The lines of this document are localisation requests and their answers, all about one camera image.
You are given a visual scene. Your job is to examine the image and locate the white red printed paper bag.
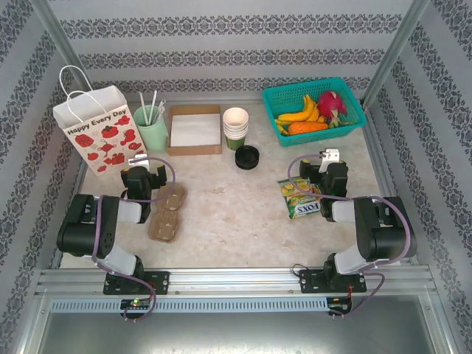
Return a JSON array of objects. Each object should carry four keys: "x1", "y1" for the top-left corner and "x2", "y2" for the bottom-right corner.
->
[{"x1": 52, "y1": 65, "x2": 148, "y2": 178}]

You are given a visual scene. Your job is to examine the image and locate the brown pulp cup carrier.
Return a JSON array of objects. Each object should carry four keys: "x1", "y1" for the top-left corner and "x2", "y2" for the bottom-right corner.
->
[{"x1": 147, "y1": 183, "x2": 189, "y2": 243}]

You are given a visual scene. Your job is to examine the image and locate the stack of paper cups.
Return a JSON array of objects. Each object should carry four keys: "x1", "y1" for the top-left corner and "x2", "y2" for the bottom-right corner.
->
[{"x1": 222, "y1": 107, "x2": 250, "y2": 150}]

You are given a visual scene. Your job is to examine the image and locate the green yellow candy bag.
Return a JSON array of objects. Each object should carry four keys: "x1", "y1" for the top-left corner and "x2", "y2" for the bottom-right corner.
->
[{"x1": 277, "y1": 176, "x2": 322, "y2": 220}]

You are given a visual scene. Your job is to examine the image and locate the mint green straw holder cup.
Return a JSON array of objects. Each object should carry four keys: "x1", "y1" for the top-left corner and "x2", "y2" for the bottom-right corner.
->
[{"x1": 133, "y1": 105, "x2": 169, "y2": 153}]

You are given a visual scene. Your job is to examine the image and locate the brown cardboard napkin box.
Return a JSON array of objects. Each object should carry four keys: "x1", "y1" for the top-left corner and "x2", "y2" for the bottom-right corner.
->
[{"x1": 167, "y1": 105, "x2": 223, "y2": 157}]

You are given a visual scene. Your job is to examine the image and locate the orange carrot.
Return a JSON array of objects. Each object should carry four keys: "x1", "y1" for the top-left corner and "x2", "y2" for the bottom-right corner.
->
[{"x1": 287, "y1": 120, "x2": 329, "y2": 136}]

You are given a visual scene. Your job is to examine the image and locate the yellow banana bunch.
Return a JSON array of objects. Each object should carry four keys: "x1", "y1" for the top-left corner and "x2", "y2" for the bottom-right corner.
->
[{"x1": 274, "y1": 94, "x2": 325, "y2": 136}]

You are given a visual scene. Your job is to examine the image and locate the pink dragon fruit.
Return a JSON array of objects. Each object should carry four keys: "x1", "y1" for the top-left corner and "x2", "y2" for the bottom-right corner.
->
[{"x1": 317, "y1": 91, "x2": 355, "y2": 128}]

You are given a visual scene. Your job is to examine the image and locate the teal plastic basket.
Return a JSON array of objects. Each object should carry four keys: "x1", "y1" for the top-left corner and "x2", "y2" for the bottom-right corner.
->
[{"x1": 262, "y1": 77, "x2": 367, "y2": 148}]

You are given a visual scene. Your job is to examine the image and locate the grey metal shelf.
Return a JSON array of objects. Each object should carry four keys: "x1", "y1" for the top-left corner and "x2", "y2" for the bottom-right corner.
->
[{"x1": 21, "y1": 294, "x2": 458, "y2": 354}]

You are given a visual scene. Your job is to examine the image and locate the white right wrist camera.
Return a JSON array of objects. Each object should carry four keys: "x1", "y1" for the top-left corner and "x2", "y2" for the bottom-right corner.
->
[{"x1": 319, "y1": 147, "x2": 342, "y2": 173}]

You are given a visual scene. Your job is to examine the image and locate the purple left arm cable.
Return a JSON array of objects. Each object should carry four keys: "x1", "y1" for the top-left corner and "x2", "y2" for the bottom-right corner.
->
[{"x1": 90, "y1": 156, "x2": 177, "y2": 324}]

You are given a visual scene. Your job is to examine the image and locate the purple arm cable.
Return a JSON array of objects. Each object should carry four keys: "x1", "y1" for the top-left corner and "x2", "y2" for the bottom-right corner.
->
[
  {"x1": 288, "y1": 153, "x2": 418, "y2": 320},
  {"x1": 90, "y1": 156, "x2": 177, "y2": 324}
]

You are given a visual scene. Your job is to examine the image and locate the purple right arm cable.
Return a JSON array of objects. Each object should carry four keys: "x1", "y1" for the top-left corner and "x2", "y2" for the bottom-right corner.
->
[{"x1": 288, "y1": 153, "x2": 418, "y2": 320}]

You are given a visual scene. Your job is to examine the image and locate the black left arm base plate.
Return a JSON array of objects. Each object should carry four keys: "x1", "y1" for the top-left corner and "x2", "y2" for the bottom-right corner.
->
[{"x1": 103, "y1": 271, "x2": 170, "y2": 296}]

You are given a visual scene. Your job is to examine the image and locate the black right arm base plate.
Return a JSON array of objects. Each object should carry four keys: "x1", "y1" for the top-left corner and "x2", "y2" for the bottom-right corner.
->
[{"x1": 297, "y1": 268, "x2": 368, "y2": 295}]

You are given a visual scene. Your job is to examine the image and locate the aluminium mounting rail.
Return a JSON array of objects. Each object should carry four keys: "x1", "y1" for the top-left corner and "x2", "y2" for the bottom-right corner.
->
[{"x1": 35, "y1": 268, "x2": 438, "y2": 296}]

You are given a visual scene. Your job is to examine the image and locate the aluminium frame post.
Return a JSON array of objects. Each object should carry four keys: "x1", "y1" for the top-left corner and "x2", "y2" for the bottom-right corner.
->
[
  {"x1": 361, "y1": 0, "x2": 431, "y2": 106},
  {"x1": 31, "y1": 0, "x2": 93, "y2": 89}
]

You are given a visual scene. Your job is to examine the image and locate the slotted grey cable duct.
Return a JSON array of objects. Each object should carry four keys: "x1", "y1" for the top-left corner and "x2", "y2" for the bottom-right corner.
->
[{"x1": 49, "y1": 297, "x2": 329, "y2": 313}]

